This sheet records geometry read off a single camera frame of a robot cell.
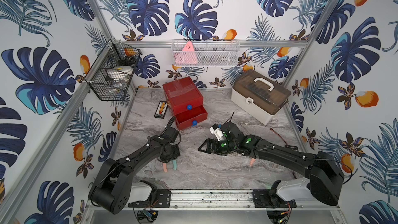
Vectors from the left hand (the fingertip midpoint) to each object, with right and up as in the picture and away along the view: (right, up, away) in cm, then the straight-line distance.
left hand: (176, 154), depth 86 cm
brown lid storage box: (+48, +33, +7) cm, 59 cm away
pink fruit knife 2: (+42, -3, 0) cm, 42 cm away
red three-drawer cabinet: (+5, +29, +5) cm, 30 cm away
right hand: (+15, +5, -10) cm, 19 cm away
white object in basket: (-28, +43, -6) cm, 52 cm away
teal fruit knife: (-1, -5, -2) cm, 5 cm away
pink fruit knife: (-6, -6, -2) cm, 9 cm away
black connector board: (-14, +23, +21) cm, 34 cm away
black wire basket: (-40, +58, +9) cm, 71 cm away
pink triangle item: (+6, +56, +4) cm, 56 cm away
